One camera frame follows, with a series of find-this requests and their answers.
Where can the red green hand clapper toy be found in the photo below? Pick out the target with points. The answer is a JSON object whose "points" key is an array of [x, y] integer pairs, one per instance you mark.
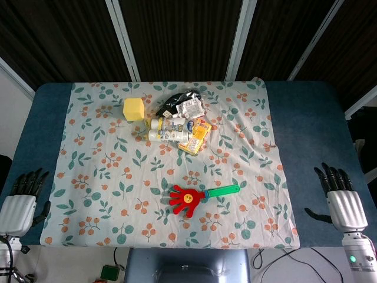
{"points": [[188, 200]]}

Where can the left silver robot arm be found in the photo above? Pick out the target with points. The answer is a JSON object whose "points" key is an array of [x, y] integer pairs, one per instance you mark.
{"points": [[6, 253]]}

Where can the white bottle blue label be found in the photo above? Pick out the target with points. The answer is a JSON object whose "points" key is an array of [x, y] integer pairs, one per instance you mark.
{"points": [[173, 123]]}

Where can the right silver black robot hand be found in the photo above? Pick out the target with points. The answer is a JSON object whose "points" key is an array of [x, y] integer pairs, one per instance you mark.
{"points": [[346, 207]]}

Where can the white double frame post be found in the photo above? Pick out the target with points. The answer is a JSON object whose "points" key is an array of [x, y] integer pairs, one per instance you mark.
{"points": [[123, 41]]}

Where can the yellow red snack packet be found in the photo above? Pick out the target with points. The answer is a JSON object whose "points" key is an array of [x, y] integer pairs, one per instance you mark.
{"points": [[197, 137]]}

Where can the blue grey robot torso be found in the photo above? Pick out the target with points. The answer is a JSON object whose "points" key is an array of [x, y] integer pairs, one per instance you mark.
{"points": [[188, 265]]}

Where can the black plastic packet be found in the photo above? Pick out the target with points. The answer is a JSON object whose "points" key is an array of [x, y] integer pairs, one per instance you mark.
{"points": [[169, 104]]}

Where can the dark slatted blind panel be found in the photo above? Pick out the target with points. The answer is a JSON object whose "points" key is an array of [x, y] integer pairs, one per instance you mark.
{"points": [[59, 38], [353, 44], [279, 35], [182, 35]]}

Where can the floral tablecloth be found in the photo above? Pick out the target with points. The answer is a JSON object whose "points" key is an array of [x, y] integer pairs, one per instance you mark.
{"points": [[117, 177]]}

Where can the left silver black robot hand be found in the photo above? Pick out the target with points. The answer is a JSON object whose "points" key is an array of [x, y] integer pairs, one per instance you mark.
{"points": [[16, 210]]}

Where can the small white printed sachet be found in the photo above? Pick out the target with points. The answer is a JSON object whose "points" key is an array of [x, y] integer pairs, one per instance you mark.
{"points": [[190, 107]]}

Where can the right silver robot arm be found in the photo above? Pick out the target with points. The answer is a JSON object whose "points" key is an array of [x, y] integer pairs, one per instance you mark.
{"points": [[359, 250]]}

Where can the yellow sponge cube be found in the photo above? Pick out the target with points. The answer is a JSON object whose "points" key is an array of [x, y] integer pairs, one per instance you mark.
{"points": [[134, 109]]}

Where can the green box on floor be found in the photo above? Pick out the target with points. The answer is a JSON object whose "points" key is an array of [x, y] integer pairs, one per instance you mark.
{"points": [[109, 272]]}

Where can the white bottle yellow cap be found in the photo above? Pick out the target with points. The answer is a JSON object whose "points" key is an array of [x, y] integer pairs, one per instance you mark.
{"points": [[168, 135]]}

